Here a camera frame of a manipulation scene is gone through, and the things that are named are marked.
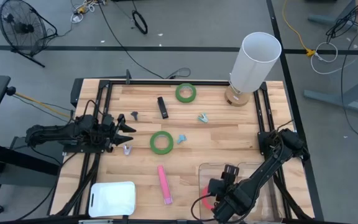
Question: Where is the black stapler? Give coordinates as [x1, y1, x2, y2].
[157, 96, 170, 119]

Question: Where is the long black floor cable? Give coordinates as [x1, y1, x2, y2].
[98, 0, 166, 80]

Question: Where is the black aluminium table frame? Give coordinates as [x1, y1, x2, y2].
[50, 77, 315, 222]

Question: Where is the black floor fan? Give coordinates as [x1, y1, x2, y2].
[0, 0, 58, 68]

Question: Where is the pink marker pen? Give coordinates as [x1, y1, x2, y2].
[157, 164, 173, 205]

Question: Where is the yellow floor cable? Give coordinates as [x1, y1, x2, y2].
[282, 0, 316, 58]

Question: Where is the coiled black cable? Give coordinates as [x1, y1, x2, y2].
[131, 9, 149, 35]

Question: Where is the black cable bundle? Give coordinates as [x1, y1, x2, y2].
[325, 0, 358, 44]

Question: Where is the white plastic tray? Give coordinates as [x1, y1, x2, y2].
[88, 181, 137, 218]

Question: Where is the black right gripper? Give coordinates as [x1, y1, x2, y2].
[208, 164, 248, 223]

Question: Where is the white lamp wooden base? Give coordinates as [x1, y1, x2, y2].
[224, 32, 282, 108]

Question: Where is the clear plastic bin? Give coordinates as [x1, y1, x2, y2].
[237, 161, 284, 223]
[196, 161, 242, 223]

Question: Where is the green masking tape roll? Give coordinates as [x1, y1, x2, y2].
[175, 82, 198, 104]
[149, 130, 175, 156]

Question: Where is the grey desk foot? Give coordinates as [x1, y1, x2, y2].
[308, 0, 357, 26]
[303, 77, 358, 115]

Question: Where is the pink tape roll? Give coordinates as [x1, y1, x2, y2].
[201, 185, 214, 210]

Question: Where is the yellow rod black knob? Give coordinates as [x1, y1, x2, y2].
[6, 86, 71, 119]

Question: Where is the white cable bundle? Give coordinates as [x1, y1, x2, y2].
[70, 0, 107, 24]

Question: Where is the white looped cable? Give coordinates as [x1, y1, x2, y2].
[310, 42, 358, 75]

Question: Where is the grey cable loop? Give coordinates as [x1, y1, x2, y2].
[165, 67, 191, 80]

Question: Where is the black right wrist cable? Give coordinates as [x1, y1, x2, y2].
[190, 194, 218, 223]

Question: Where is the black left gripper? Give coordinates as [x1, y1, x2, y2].
[100, 113, 137, 153]

